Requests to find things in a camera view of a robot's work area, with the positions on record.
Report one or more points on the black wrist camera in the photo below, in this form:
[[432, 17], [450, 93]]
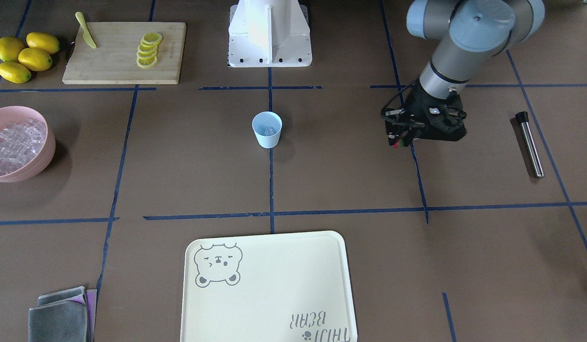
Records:
[[448, 119]]

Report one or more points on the lemon slices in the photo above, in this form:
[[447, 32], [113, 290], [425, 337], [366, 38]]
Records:
[[147, 50]]

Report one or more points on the steel muddler black tip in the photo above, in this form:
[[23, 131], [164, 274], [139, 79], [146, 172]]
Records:
[[523, 120]]

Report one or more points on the wooden cutting board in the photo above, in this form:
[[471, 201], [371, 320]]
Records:
[[113, 62]]

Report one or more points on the yellow plastic knife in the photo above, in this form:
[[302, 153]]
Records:
[[87, 37]]

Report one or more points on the cream bear tray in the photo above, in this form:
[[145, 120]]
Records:
[[291, 287]]

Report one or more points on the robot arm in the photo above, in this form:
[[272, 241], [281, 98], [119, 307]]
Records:
[[469, 32]]

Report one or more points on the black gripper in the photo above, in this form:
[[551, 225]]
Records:
[[421, 105]]

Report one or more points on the whole lemon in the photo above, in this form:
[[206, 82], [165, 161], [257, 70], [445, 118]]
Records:
[[10, 48], [14, 72], [45, 41], [35, 59]]

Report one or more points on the ice cubes in bowl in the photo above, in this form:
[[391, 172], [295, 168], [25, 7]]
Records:
[[20, 143]]

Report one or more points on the light blue cup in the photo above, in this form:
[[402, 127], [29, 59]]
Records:
[[260, 122]]

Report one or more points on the grey folded cloth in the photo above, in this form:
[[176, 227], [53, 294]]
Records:
[[64, 316]]

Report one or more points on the pink bowl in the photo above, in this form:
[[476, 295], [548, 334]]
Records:
[[20, 114]]

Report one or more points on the white post base plate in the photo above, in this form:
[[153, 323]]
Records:
[[269, 33]]

